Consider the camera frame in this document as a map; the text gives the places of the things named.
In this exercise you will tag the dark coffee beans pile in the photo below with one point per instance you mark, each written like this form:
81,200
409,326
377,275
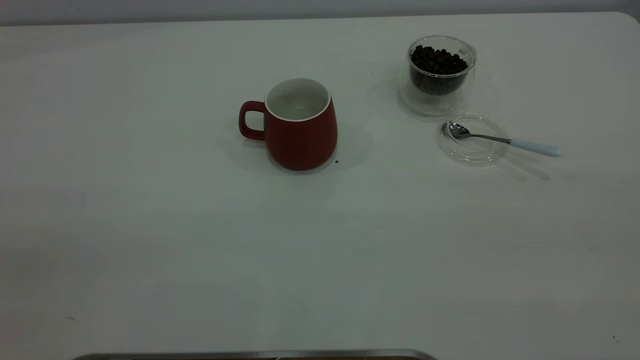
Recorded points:
439,65

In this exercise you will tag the clear glass cup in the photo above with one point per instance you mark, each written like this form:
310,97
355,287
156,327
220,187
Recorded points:
435,102

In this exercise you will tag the red ceramic mug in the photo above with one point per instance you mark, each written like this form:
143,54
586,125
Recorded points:
300,142

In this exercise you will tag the clear round glass lid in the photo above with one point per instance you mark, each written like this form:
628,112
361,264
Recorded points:
472,155

